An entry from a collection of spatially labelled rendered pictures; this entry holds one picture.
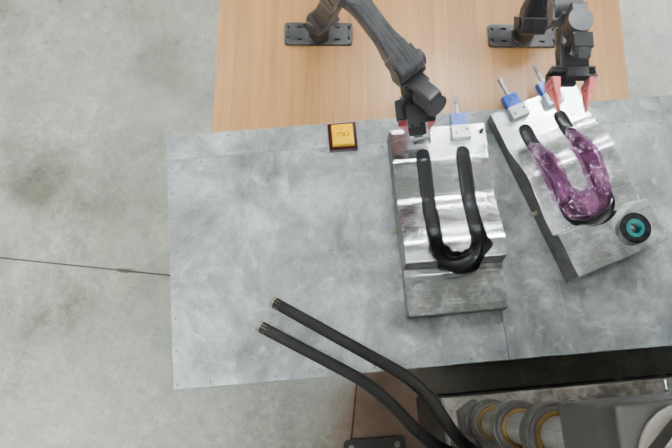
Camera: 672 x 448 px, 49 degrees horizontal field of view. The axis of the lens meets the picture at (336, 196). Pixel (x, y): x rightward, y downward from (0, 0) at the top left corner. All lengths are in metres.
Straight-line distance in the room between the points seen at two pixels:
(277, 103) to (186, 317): 0.65
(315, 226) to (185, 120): 1.15
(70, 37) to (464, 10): 1.72
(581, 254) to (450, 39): 0.73
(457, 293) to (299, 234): 0.45
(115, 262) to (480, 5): 1.63
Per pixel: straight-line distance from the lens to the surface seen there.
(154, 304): 2.88
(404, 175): 1.98
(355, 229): 2.02
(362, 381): 1.90
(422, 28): 2.25
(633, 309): 2.14
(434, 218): 1.94
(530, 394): 2.05
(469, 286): 1.97
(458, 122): 2.03
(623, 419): 0.82
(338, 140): 2.05
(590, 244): 2.01
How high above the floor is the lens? 2.78
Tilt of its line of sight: 75 degrees down
